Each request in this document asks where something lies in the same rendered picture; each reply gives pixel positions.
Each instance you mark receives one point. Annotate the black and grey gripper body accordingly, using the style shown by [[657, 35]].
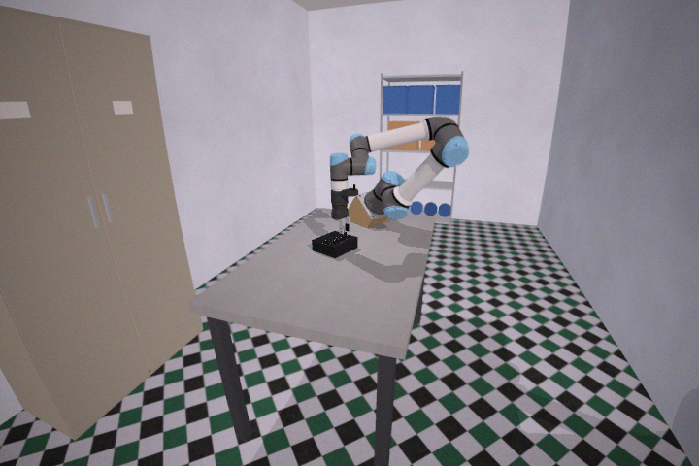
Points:
[[340, 193]]

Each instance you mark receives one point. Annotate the black lighting desk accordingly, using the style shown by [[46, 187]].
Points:
[[335, 244]]

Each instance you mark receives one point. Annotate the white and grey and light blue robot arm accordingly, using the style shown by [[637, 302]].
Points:
[[451, 146]]

